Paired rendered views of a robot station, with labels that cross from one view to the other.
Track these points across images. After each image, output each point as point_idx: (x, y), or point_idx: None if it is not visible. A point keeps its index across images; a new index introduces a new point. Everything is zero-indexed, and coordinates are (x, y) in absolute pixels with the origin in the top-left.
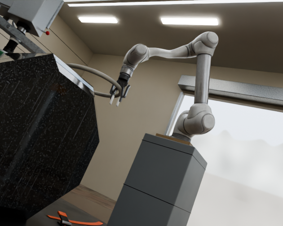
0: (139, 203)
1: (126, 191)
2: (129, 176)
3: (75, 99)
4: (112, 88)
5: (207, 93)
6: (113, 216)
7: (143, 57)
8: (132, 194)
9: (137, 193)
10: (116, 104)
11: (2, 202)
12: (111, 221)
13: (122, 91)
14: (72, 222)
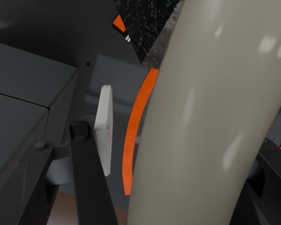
0: None
1: (36, 97)
2: (32, 115)
3: None
4: None
5: None
6: (61, 78)
7: None
8: (17, 91)
9: (2, 89)
10: (106, 86)
11: None
12: (64, 76)
13: (76, 192)
14: (142, 85)
